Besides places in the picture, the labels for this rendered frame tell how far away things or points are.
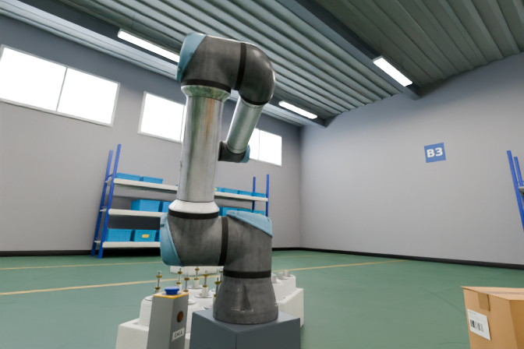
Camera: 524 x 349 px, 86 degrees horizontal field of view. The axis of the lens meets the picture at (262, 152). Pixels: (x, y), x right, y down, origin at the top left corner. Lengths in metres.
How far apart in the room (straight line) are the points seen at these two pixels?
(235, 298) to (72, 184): 5.66
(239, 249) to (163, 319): 0.31
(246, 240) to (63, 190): 5.63
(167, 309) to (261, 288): 0.29
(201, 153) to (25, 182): 5.60
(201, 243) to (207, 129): 0.25
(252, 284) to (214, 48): 0.53
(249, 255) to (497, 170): 6.54
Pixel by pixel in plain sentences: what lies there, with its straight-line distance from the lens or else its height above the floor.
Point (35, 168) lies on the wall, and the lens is 6.20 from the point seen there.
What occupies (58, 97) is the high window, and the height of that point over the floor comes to 2.76.
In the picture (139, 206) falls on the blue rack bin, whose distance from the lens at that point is 5.72.
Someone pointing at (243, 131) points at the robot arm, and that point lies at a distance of 0.86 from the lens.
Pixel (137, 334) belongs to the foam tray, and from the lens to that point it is 1.12.
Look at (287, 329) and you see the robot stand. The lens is 0.72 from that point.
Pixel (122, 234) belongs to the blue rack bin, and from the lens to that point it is 5.62.
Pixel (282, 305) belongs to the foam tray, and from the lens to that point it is 1.45.
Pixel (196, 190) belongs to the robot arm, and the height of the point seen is 0.57.
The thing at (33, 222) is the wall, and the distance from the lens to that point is 6.13.
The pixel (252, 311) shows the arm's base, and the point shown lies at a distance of 0.68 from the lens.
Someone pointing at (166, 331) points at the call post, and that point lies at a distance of 0.88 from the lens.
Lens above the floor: 0.48
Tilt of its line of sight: 16 degrees up
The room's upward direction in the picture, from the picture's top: 2 degrees clockwise
